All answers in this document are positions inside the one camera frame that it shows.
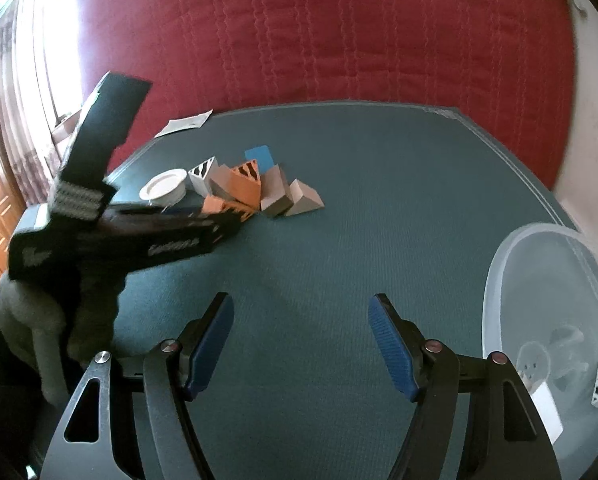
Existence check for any white paper card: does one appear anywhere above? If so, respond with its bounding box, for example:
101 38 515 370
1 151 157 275
153 109 215 138

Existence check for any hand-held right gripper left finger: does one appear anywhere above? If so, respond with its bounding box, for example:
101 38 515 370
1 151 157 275
42 292 236 480

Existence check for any red quilted bedspread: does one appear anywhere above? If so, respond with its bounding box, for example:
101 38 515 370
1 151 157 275
34 0 587 196

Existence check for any beige wedge block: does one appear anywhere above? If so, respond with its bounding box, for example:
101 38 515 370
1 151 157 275
284 178 325 217

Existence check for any plain orange block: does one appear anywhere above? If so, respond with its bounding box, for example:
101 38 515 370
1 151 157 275
201 195 254 223

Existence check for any orange zebra striped block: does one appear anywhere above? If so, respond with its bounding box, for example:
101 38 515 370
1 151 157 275
227 159 262 210

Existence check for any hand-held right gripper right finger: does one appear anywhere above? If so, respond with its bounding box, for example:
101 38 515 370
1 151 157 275
368 292 562 480

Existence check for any white perforated plastic piece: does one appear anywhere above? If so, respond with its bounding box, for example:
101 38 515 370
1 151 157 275
516 327 592 391

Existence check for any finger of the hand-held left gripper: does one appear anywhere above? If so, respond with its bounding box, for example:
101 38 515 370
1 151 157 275
112 200 254 225

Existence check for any window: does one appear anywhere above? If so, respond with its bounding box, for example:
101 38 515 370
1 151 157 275
29 0 87 133

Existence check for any person's left forearm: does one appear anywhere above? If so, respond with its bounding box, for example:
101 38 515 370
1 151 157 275
0 275 80 406

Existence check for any blue block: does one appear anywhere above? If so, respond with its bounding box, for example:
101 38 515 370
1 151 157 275
244 145 275 176

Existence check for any patterned curtain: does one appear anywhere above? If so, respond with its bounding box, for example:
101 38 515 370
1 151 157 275
0 0 80 206

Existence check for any beige wooden block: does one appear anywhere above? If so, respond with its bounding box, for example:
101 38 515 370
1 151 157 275
208 160 240 201
260 164 294 218

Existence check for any clear plastic container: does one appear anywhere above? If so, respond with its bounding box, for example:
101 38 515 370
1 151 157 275
481 222 598 461

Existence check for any white flat card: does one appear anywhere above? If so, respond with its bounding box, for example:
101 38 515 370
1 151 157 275
529 381 564 443

